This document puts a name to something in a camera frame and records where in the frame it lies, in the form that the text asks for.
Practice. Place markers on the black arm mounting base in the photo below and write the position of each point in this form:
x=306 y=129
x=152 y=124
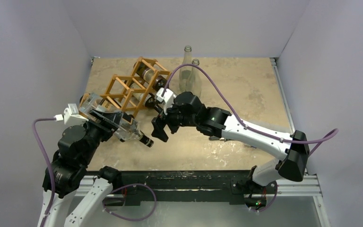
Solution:
x=232 y=186

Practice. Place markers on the clear liquor bottle black cap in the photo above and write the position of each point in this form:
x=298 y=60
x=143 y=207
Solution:
x=132 y=131

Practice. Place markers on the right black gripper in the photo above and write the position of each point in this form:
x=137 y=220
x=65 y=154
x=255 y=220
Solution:
x=166 y=119

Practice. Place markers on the tall clear bottle back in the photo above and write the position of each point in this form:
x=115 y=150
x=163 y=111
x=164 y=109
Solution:
x=185 y=71

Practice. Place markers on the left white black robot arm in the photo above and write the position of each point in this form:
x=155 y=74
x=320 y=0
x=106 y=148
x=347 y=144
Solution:
x=67 y=168

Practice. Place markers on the black pruning shears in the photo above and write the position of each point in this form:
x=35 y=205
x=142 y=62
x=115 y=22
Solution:
x=214 y=138

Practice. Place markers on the dark labelled wine bottle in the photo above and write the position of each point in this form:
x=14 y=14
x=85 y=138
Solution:
x=151 y=103

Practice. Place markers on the clear bottle front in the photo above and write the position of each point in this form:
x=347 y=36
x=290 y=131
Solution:
x=194 y=83

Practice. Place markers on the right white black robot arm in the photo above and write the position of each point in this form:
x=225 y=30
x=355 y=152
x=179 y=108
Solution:
x=289 y=150

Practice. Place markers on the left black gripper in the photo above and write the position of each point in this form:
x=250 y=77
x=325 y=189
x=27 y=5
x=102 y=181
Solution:
x=110 y=122

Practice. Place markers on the wooden wine rack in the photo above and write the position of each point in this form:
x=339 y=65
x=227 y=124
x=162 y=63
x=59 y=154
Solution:
x=127 y=93

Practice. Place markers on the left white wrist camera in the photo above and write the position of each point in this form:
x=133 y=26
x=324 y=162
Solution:
x=71 y=116

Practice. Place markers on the olive green wine bottle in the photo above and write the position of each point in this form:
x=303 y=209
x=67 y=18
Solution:
x=147 y=74

